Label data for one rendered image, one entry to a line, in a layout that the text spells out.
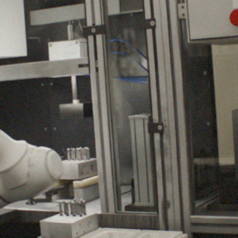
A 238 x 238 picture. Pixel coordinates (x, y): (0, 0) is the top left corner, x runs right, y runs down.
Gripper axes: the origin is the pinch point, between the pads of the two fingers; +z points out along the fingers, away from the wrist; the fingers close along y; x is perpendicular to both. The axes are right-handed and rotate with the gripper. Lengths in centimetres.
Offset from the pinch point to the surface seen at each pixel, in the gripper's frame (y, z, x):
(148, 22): 40, -7, -37
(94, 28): 40.0, -7.3, -20.6
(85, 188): -5.3, 5.5, -6.0
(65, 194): -8.1, 9.3, 4.1
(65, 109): 18.2, 11.1, 2.6
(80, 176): -1.6, 6.2, -4.2
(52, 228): -9.9, -26.7, -16.0
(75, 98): 21.4, 13.3, 0.1
